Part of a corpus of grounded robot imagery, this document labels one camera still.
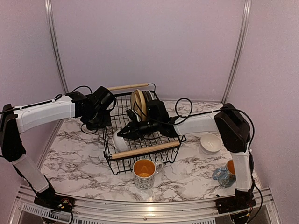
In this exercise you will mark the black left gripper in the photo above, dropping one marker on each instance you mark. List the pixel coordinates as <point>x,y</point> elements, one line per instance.
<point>107,122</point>

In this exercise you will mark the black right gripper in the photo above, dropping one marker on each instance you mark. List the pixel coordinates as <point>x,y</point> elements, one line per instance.
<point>134,131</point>

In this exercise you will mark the black wire dish rack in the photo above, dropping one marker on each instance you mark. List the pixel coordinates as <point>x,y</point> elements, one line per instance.
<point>119,118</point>

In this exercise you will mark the white bowl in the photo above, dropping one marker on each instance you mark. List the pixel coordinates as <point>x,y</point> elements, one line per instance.
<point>119,142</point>
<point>210,144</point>

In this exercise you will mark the cream gold rimmed plate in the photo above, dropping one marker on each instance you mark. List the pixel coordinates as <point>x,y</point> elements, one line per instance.
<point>135,101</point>

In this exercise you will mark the plain cream yellow plate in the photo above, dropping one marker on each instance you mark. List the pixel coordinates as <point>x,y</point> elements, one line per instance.
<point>142,104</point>

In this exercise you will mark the grey reindeer plate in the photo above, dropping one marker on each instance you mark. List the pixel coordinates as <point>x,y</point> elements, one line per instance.
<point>148,97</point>

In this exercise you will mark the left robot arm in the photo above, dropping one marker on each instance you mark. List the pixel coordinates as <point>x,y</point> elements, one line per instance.
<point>25,130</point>

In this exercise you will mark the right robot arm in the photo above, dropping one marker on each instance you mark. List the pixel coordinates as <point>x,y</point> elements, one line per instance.
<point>227,126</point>

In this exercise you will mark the patterned mug yellow inside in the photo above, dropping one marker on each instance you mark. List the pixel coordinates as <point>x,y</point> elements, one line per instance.
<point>144,171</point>

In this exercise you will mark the blue mug yellow inside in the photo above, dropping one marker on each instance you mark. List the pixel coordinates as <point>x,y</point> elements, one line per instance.
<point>225,175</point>

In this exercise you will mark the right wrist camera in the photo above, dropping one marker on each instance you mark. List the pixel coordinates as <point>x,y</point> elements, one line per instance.
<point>135,117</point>

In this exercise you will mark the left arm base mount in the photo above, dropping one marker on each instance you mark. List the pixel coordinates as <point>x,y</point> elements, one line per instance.
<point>57,203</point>

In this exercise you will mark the front aluminium rail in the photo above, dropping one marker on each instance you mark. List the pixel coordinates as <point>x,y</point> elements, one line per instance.
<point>102,211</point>

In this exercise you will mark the left aluminium frame post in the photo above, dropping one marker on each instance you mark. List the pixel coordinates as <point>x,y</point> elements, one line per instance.
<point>55,47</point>

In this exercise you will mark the aluminium frame post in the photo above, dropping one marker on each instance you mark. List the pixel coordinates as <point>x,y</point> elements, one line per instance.
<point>55,47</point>
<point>238,51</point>

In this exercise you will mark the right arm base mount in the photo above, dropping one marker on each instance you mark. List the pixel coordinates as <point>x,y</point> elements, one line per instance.
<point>234,203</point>

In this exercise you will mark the right aluminium frame post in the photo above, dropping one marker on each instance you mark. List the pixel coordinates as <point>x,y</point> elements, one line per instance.
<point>238,51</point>

